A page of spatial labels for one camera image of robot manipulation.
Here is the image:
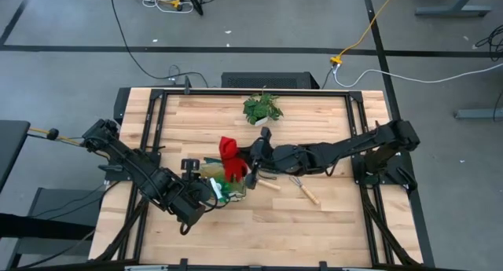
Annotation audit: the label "green potted plant white pot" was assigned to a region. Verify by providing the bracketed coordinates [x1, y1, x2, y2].
[242, 86, 285, 127]

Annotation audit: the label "black computer case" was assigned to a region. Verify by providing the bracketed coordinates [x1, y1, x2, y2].
[220, 71, 321, 90]

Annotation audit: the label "long white cable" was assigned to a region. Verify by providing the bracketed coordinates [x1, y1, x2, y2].
[332, 62, 503, 89]

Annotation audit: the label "grey desk foot long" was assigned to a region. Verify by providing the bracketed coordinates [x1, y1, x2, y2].
[414, 0, 492, 18]

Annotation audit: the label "hand rake wooden handle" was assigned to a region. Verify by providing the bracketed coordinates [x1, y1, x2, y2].
[288, 175, 321, 207]

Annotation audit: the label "black metal table frame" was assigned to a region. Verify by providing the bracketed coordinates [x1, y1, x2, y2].
[88, 88, 426, 271]

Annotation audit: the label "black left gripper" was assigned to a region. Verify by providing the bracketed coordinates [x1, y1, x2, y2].
[163, 158, 214, 236]

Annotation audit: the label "red and black gardening glove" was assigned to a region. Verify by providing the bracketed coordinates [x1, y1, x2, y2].
[218, 135, 250, 184]

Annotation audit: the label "coiled white cable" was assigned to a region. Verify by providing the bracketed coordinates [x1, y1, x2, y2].
[141, 0, 195, 15]

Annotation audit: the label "black control box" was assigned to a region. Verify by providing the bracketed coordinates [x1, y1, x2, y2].
[112, 86, 133, 126]

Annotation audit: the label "green spray bottle white nozzle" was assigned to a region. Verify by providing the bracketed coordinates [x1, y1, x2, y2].
[209, 176, 237, 203]

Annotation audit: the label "thin yellow cable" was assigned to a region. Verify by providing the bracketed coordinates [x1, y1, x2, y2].
[28, 126, 86, 147]

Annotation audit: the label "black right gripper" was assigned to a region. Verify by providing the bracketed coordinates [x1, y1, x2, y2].
[244, 126, 277, 191]

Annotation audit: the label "black cable bundle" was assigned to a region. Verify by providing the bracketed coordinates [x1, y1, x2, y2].
[474, 24, 503, 62]

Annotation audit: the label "long yellow extension cable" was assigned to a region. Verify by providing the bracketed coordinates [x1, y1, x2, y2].
[329, 0, 401, 66]

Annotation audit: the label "grey desk foot short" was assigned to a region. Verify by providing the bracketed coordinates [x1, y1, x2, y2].
[453, 107, 503, 120]

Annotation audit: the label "long black floor cable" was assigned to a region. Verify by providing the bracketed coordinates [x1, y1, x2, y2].
[108, 0, 210, 88]

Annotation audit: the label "black side cart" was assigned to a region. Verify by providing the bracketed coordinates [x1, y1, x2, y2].
[0, 186, 104, 270]

